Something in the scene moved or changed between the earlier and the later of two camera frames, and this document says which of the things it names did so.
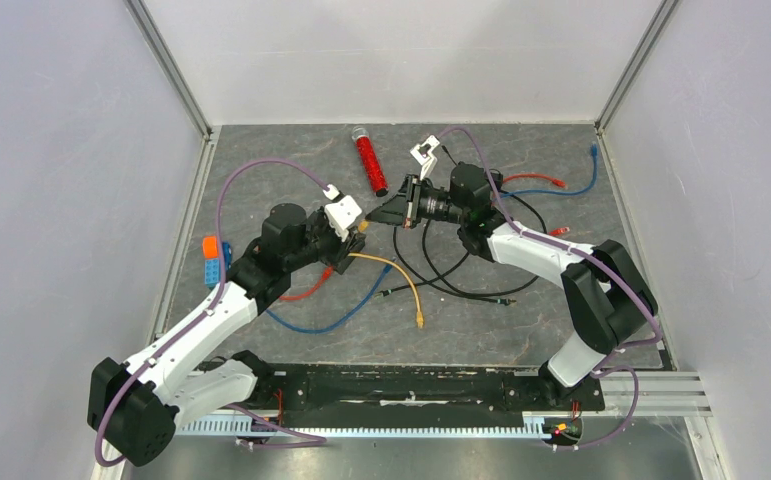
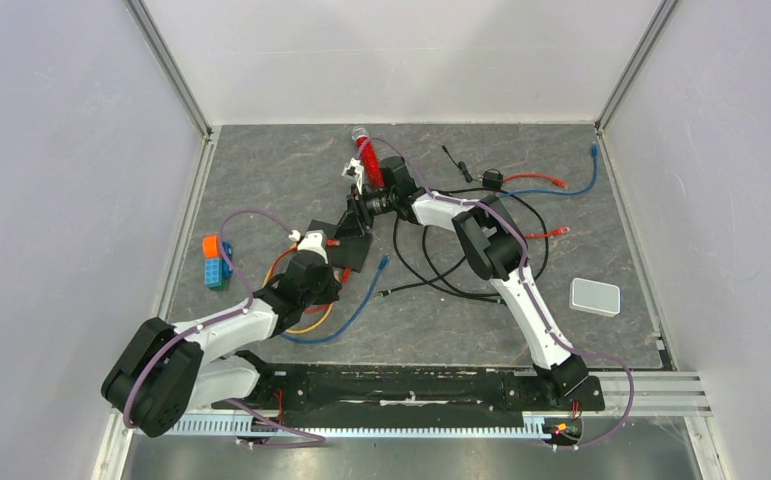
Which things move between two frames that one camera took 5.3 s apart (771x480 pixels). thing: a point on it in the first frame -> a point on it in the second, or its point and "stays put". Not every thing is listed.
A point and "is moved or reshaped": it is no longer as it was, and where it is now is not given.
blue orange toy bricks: (212, 263) stays put
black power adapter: (497, 178) stays put
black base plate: (420, 389) stays put
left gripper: (338, 243) -> (333, 287)
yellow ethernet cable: (419, 313) is moved or reshaped
